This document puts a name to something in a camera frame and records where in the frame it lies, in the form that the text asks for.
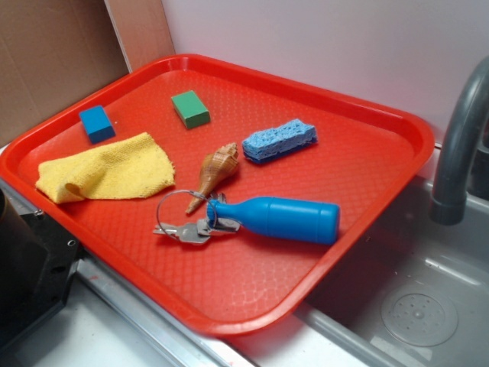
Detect brown spiral seashell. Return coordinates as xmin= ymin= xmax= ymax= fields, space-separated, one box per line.
xmin=186 ymin=142 xmax=239 ymax=215

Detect green wooden block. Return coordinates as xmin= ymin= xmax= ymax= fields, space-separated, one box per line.
xmin=171 ymin=90 xmax=211 ymax=129

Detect yellow cloth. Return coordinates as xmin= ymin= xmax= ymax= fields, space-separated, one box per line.
xmin=36 ymin=132 xmax=175 ymax=204

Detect silver keys on ring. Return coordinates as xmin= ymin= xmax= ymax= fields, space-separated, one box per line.
xmin=153 ymin=190 xmax=241 ymax=245

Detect blue wooden block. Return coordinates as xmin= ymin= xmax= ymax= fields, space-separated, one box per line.
xmin=79 ymin=106 xmax=115 ymax=145

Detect brown cardboard panel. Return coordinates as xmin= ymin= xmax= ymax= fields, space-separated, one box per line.
xmin=1 ymin=1 xmax=175 ymax=145

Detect blue sponge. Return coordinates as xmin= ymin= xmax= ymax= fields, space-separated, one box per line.
xmin=242 ymin=119 xmax=318 ymax=164

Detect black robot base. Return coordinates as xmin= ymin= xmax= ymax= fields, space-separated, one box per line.
xmin=1 ymin=193 xmax=80 ymax=352

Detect blue plastic bottle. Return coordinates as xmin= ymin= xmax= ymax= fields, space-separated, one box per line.
xmin=207 ymin=196 xmax=340 ymax=245

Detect grey toy faucet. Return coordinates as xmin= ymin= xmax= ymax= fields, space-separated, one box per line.
xmin=429 ymin=58 xmax=488 ymax=226

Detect red plastic tray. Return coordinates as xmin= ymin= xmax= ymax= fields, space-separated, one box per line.
xmin=1 ymin=55 xmax=435 ymax=336

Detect grey toy sink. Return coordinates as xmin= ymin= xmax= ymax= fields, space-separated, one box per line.
xmin=230 ymin=157 xmax=488 ymax=366

